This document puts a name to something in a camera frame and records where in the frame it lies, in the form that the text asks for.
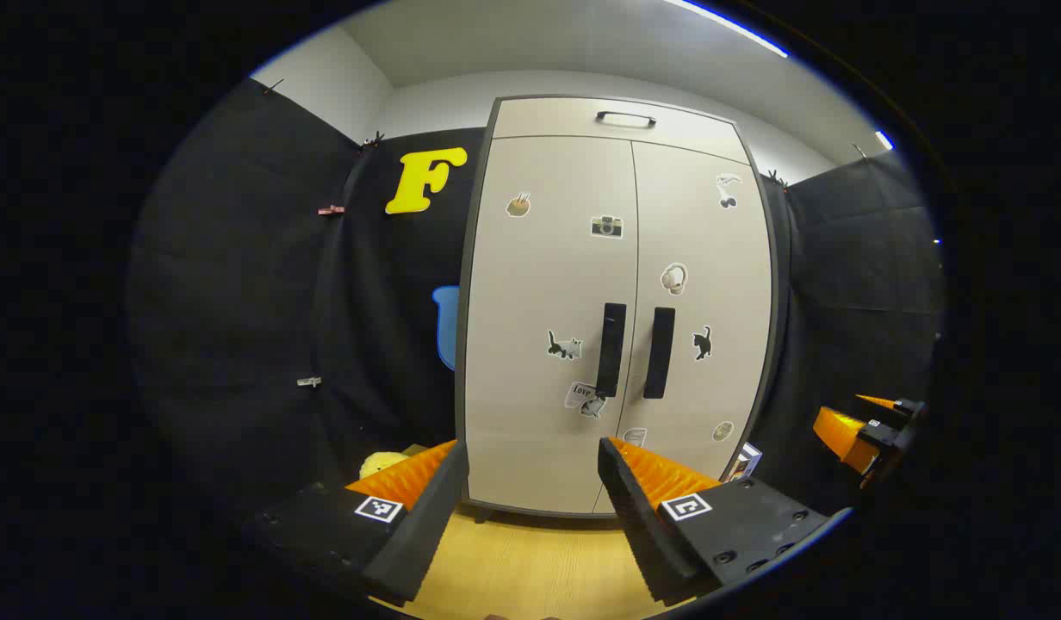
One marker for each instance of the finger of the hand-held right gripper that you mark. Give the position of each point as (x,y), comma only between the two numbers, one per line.
(884,403)
(840,430)

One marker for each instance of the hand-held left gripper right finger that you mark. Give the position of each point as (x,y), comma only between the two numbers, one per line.
(638,525)

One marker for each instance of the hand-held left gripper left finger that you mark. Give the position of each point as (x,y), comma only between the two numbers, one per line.
(427,517)

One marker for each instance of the white shoe cabinet door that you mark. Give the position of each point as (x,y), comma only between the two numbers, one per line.
(711,241)
(539,284)

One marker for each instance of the white double-door shoe cabinet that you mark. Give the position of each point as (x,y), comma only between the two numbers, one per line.
(539,116)

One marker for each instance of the yellow plush toy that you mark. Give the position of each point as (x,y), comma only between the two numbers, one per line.
(377,465)

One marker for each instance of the blue and white box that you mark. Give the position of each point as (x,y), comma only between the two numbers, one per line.
(746,463)

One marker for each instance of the white clip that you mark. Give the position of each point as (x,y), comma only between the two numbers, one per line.
(308,381)

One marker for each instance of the small ceiling light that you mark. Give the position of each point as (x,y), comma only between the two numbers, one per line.
(884,140)

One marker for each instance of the black backdrop cloth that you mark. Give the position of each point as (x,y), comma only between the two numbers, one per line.
(238,301)

